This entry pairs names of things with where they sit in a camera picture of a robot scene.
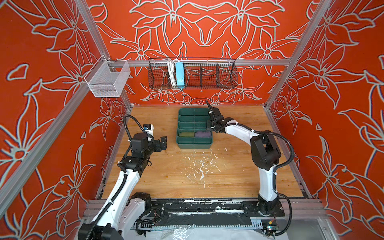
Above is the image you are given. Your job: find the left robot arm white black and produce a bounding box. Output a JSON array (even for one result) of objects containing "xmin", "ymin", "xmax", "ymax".
[{"xmin": 78, "ymin": 115, "xmax": 168, "ymax": 240}]

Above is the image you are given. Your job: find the purple sock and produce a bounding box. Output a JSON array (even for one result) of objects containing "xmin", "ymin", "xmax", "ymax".
[{"xmin": 195, "ymin": 131, "xmax": 212, "ymax": 138}]

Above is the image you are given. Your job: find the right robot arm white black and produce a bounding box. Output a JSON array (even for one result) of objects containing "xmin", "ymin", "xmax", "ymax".
[{"xmin": 207, "ymin": 104, "xmax": 295, "ymax": 216}]

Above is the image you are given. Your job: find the clear mesh wall basket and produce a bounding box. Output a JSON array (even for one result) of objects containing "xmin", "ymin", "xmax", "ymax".
[{"xmin": 84, "ymin": 55, "xmax": 131, "ymax": 98}]

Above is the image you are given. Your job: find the light blue box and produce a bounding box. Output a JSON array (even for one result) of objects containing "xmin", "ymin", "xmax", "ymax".
[{"xmin": 175, "ymin": 62, "xmax": 185, "ymax": 89}]

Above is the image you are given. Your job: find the white cable bundle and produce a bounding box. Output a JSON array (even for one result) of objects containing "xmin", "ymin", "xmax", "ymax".
[{"xmin": 166, "ymin": 59, "xmax": 177, "ymax": 88}]

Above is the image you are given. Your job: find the green striped sock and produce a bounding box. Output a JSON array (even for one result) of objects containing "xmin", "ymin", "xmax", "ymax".
[{"xmin": 178, "ymin": 132, "xmax": 195, "ymax": 138}]

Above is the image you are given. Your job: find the green divided plastic tray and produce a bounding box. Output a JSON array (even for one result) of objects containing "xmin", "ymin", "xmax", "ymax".
[{"xmin": 176, "ymin": 108, "xmax": 213, "ymax": 150}]

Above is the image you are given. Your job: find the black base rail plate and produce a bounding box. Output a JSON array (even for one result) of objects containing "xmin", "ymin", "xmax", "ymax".
[{"xmin": 136, "ymin": 199, "xmax": 288, "ymax": 227}]

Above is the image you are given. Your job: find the black wire wall basket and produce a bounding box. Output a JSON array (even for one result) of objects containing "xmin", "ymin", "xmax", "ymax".
[{"xmin": 148, "ymin": 57, "xmax": 238, "ymax": 90}]

